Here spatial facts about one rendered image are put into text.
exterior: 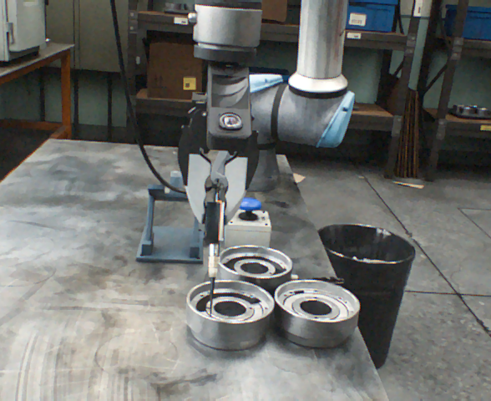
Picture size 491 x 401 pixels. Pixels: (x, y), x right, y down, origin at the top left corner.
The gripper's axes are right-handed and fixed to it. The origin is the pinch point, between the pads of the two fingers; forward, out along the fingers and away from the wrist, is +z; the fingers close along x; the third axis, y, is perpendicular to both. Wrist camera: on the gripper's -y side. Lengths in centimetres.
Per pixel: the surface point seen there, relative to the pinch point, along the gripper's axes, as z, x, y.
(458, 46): -2, -167, 340
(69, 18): 4, 96, 379
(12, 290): 13.0, 25.2, 3.3
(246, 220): 8.5, -6.0, 21.5
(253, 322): 9.3, -5.0, -8.9
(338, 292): 9.7, -16.8, 0.3
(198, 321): 10.0, 1.2, -7.9
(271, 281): 9.7, -8.3, 2.5
